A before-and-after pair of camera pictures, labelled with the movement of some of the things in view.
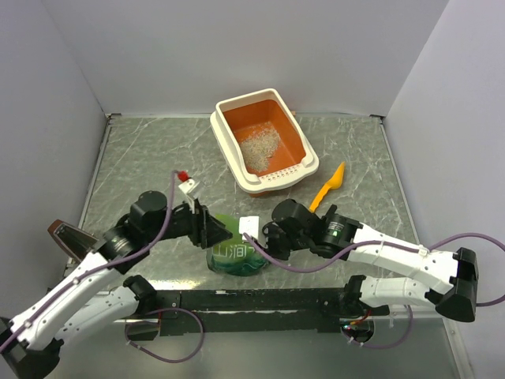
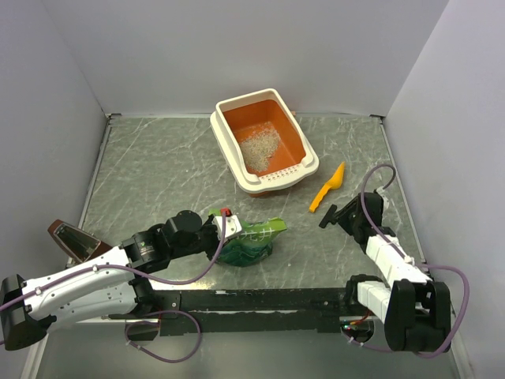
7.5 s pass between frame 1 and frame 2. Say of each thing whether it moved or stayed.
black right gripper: moved
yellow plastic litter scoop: stayed
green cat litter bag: moved
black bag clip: stayed
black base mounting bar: stayed
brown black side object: stayed
